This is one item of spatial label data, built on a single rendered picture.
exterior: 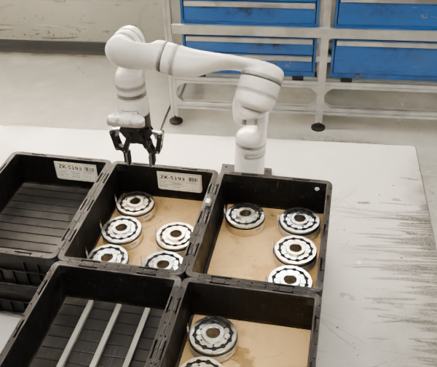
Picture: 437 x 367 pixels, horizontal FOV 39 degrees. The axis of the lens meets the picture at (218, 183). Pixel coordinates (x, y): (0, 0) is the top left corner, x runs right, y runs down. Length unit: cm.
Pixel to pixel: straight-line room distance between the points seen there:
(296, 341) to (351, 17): 223
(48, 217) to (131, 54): 57
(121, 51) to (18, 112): 266
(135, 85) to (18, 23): 332
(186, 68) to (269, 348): 63
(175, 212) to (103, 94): 244
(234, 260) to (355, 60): 206
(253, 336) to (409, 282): 52
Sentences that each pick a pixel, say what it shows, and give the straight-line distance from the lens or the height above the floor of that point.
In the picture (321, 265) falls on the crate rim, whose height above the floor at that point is 92.
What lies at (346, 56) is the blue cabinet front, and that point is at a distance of 341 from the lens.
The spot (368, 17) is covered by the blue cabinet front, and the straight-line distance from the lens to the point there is 333.
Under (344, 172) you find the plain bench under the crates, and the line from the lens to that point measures 206.
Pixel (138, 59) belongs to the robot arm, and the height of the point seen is 131.
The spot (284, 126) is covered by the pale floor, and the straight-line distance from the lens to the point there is 362.
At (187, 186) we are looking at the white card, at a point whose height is 88.
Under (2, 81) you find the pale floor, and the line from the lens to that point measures 443.
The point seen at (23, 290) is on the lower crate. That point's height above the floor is 81.
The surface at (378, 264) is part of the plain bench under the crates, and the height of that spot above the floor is 70.
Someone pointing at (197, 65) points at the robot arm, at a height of 130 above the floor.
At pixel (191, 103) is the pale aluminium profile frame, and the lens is 359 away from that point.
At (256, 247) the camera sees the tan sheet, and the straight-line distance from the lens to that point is 157.
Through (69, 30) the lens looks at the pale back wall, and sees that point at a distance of 460.
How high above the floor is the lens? 190
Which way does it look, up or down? 37 degrees down
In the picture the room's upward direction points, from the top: 2 degrees counter-clockwise
